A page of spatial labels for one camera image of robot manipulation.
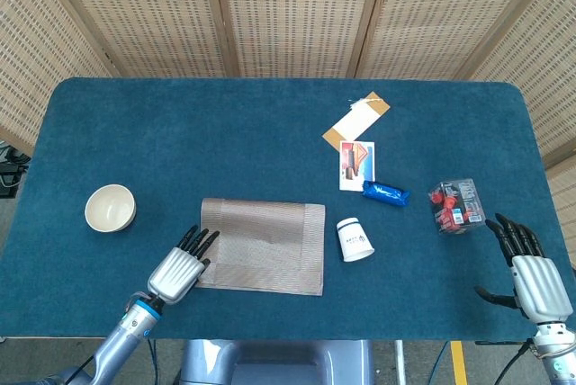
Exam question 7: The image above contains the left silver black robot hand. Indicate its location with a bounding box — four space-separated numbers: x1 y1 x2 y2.
147 224 221 305

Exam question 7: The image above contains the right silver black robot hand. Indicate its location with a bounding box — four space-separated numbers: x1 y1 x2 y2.
473 212 574 326

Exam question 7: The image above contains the white ceramic bowl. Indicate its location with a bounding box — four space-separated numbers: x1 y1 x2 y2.
84 184 137 233

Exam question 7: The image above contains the brown woven placemat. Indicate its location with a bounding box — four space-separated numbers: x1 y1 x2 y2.
193 197 327 298

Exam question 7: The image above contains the white paper cup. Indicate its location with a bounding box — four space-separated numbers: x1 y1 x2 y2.
336 217 375 263

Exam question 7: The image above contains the clear box with red parts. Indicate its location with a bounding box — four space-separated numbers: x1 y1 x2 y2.
427 177 488 237

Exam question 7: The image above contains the blue-grey robot torso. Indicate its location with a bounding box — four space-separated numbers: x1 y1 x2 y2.
179 338 375 385

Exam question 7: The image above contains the blue table cloth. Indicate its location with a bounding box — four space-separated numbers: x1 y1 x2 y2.
0 76 576 342

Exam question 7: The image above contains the white table leg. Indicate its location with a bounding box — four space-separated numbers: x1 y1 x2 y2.
393 339 409 385

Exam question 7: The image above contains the blue foil snack packet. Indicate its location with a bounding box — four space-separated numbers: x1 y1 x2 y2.
362 180 412 210

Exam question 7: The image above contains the photo postcard with red building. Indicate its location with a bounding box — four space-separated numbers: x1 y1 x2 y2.
338 140 376 192

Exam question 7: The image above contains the brown and white paper tag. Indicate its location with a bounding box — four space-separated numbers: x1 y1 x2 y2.
321 91 392 151

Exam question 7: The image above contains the bamboo folding screen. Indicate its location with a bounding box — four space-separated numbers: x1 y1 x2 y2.
0 0 576 269

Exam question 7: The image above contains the black cable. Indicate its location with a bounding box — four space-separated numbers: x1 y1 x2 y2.
494 342 535 385

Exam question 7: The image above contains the blue cable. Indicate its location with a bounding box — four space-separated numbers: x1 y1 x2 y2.
147 338 158 385
427 340 451 385

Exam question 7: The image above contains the black equipment with cables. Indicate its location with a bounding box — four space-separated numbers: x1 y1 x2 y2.
0 141 31 200

